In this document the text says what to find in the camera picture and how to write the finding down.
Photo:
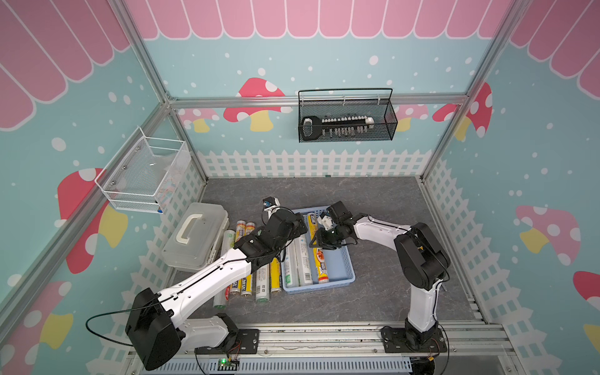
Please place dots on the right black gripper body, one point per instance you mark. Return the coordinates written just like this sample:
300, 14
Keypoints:
332, 237

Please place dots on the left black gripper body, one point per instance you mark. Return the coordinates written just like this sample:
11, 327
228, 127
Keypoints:
295, 232

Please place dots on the white green-label wrap roll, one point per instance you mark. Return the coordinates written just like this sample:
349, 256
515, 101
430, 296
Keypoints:
304, 270

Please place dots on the white green wrap roll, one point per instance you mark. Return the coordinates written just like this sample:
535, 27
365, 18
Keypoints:
263, 284

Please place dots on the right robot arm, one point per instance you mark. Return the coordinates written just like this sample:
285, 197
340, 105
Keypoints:
423, 261

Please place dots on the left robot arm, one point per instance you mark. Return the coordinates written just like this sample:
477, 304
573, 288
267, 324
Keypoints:
155, 323

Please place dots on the blue plastic basket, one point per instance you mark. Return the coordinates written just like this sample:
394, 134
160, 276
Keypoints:
339, 267

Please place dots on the yellow wrap roll by basket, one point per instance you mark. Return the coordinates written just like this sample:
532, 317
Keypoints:
275, 276

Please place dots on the translucent plastic storage box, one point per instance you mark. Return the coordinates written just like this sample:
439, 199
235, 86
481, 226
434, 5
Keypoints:
197, 239

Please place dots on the black socket bit holder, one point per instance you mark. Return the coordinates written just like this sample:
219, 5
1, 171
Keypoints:
313, 128

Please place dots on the green circuit board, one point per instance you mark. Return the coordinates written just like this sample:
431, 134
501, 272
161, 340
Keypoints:
228, 365

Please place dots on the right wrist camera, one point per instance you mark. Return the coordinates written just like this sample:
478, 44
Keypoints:
325, 221

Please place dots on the black wire wall basket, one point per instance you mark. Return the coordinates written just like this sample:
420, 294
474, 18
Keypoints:
345, 102

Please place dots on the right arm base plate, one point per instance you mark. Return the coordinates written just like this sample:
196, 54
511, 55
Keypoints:
400, 340

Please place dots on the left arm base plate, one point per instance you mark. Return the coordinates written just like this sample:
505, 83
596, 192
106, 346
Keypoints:
244, 341

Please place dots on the white wire wall basket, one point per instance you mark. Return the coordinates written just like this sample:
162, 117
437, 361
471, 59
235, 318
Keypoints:
145, 174

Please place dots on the grey cable duct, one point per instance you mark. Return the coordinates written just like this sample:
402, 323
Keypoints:
288, 365

